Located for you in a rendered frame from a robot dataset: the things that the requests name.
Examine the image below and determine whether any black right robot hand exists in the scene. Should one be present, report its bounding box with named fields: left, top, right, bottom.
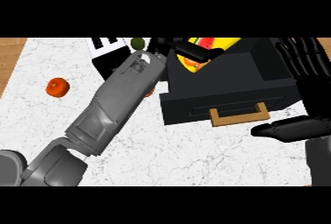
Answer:
left=250, top=37, right=331, bottom=144

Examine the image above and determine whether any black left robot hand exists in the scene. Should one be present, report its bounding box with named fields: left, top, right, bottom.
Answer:
left=148, top=37, right=226, bottom=64

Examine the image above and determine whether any yellow cup with colourful print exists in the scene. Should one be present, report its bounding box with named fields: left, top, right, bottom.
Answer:
left=176, top=37, right=244, bottom=74

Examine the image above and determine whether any black drawer front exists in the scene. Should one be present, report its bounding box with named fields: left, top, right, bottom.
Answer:
left=158, top=83, right=303, bottom=127

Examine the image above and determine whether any black cabinet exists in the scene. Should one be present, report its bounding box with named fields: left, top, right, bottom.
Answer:
left=166, top=37, right=305, bottom=97

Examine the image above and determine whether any green fruit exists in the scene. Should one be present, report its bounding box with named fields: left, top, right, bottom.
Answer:
left=129, top=37, right=147, bottom=51

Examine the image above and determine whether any black and white box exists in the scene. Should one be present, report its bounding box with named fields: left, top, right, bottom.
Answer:
left=88, top=37, right=132, bottom=81

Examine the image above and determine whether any orange tomato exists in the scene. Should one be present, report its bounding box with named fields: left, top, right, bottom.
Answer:
left=46, top=77, right=71, bottom=99

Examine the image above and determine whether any wooden drawer handle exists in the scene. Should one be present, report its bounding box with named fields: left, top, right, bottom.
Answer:
left=209, top=101, right=272, bottom=128

